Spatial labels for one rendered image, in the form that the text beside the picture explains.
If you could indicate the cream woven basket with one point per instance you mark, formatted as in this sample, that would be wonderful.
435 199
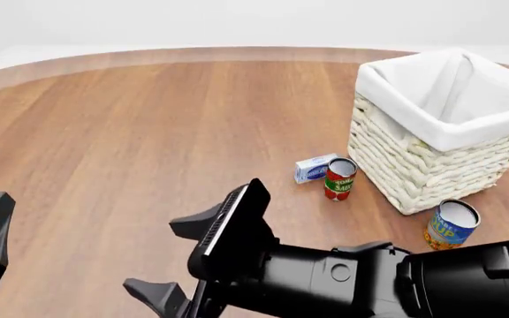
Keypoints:
418 172

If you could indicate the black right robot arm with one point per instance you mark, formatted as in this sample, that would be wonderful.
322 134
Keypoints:
369 291

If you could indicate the blue and yellow soup can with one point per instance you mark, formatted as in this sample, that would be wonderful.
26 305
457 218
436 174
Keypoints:
449 232

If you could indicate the red tomato sauce can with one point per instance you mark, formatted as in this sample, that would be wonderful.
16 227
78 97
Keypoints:
338 185

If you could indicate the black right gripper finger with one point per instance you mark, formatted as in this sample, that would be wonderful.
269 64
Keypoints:
195 225
161 295

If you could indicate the small blue and white box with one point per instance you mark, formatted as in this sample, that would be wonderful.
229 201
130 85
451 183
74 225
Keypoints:
309 170

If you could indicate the white cloth basket liner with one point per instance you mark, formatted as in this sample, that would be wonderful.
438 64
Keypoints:
413 86

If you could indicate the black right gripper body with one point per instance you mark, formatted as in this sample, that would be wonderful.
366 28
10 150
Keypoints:
237 228

